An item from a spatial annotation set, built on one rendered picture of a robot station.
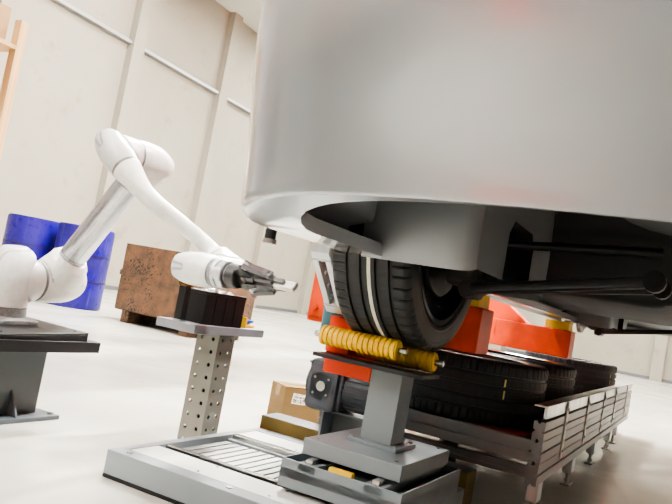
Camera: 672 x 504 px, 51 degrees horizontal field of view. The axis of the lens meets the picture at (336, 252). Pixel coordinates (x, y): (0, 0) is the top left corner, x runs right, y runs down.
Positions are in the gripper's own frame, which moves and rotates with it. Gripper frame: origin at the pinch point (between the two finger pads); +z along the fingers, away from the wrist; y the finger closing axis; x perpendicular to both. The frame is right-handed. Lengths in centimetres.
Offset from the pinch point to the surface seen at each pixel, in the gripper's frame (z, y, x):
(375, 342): 28.4, -12.4, -3.1
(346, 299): 21.5, 1.3, -2.2
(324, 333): 12.1, -12.7, -3.6
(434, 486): 48, -49, -18
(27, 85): -904, -236, 579
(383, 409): 30.5, -32.6, -9.5
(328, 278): 11.1, -0.1, 6.2
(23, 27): -293, 14, 169
